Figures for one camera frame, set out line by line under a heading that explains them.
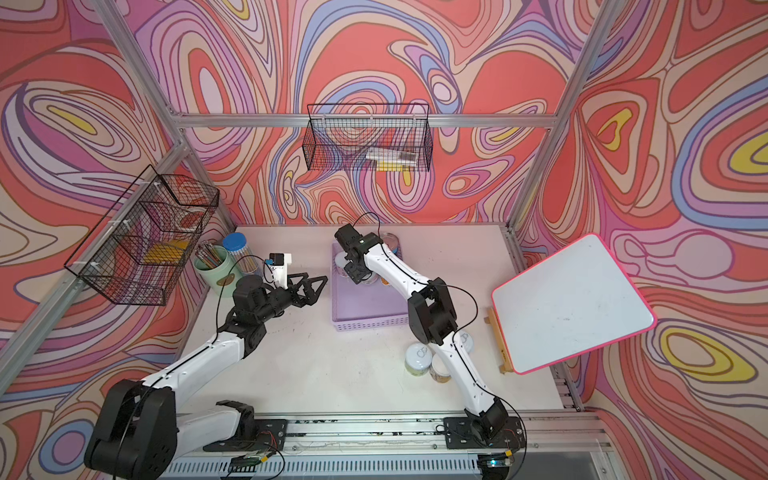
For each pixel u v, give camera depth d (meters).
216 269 0.89
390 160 0.91
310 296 0.73
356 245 0.73
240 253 0.91
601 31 0.71
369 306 0.97
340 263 1.02
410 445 0.73
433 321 0.61
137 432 0.41
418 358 0.82
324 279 0.78
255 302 0.64
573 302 0.78
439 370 0.77
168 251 0.71
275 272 0.72
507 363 0.80
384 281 0.69
